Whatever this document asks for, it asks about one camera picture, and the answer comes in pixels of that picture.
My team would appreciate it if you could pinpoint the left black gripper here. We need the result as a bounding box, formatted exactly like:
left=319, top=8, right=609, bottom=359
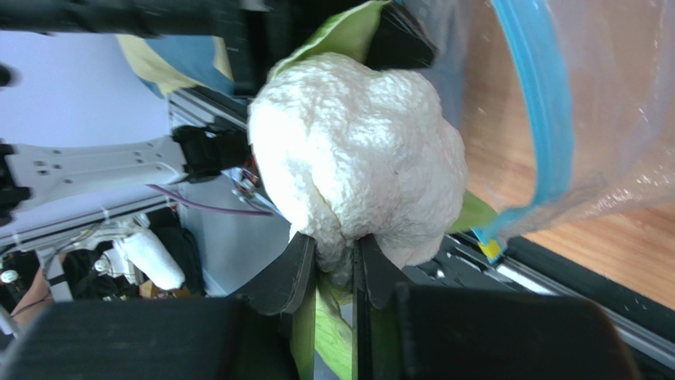
left=1, top=0, right=359, bottom=97

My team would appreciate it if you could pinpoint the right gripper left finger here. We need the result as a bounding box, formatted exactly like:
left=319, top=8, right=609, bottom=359
left=1, top=234, right=317, bottom=379

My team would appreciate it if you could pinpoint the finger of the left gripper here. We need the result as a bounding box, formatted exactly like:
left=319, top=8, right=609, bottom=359
left=364, top=2, right=438, bottom=70

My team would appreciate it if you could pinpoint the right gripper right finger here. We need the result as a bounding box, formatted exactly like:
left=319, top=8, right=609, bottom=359
left=353, top=236, right=640, bottom=379

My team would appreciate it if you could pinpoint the fake white cauliflower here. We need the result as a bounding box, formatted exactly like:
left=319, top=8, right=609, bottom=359
left=248, top=1, right=496, bottom=379

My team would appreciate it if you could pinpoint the clear zip top bag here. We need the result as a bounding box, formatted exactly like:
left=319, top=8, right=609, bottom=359
left=400, top=0, right=675, bottom=262

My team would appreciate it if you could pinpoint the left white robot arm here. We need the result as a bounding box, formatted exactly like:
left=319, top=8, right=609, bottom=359
left=1, top=1, right=437, bottom=225

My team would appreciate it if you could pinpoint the yellow zip slider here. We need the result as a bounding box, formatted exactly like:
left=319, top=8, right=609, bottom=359
left=479, top=239, right=505, bottom=263

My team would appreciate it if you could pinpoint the plaid pillow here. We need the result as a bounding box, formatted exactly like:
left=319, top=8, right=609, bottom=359
left=116, top=34, right=235, bottom=97

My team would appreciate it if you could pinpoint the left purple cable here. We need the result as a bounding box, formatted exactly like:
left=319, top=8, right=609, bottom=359
left=147, top=183, right=275, bottom=217

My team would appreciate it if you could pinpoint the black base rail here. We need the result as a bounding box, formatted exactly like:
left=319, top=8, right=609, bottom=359
left=181, top=209, right=674, bottom=379

